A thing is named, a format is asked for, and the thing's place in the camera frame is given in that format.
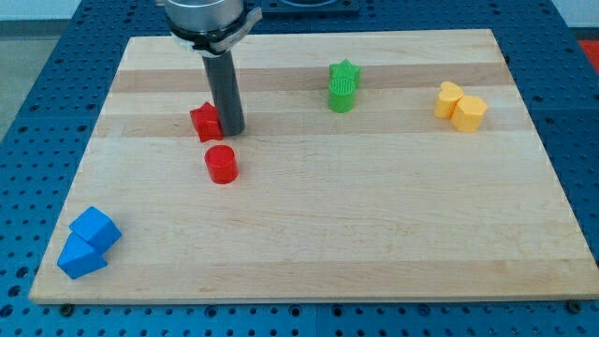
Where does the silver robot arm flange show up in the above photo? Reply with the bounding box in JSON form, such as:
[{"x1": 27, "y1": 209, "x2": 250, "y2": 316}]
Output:
[{"x1": 164, "y1": 0, "x2": 262, "y2": 58}]

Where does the red cylinder block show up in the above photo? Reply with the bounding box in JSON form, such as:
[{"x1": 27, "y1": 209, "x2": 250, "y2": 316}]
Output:
[{"x1": 204, "y1": 145, "x2": 239, "y2": 184}]

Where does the green cylinder block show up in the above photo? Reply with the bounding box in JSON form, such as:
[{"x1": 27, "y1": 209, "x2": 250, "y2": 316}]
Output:
[{"x1": 329, "y1": 78, "x2": 356, "y2": 113}]

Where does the wooden board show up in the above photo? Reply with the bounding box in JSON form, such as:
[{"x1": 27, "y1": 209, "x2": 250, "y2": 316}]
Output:
[{"x1": 30, "y1": 29, "x2": 598, "y2": 304}]

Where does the red star block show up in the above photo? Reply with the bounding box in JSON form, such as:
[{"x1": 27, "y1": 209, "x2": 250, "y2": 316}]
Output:
[{"x1": 189, "y1": 102, "x2": 224, "y2": 142}]

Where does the green star block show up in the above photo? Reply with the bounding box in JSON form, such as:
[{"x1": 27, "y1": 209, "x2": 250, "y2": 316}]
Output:
[{"x1": 329, "y1": 59, "x2": 361, "y2": 88}]

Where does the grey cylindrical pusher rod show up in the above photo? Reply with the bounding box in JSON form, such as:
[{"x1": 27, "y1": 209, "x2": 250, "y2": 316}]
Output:
[{"x1": 202, "y1": 51, "x2": 245, "y2": 136}]

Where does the yellow heart block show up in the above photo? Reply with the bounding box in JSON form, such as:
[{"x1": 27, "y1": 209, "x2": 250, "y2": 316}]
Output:
[{"x1": 433, "y1": 81, "x2": 463, "y2": 119}]

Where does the yellow hexagon block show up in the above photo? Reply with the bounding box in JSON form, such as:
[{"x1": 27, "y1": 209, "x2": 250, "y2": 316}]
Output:
[{"x1": 450, "y1": 95, "x2": 488, "y2": 132}]

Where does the blue cube block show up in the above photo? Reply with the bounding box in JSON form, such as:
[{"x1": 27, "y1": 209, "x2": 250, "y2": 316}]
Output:
[{"x1": 69, "y1": 206, "x2": 122, "y2": 254}]

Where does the blue triangle block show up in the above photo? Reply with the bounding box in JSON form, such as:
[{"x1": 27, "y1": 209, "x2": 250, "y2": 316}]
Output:
[{"x1": 57, "y1": 233, "x2": 108, "y2": 279}]

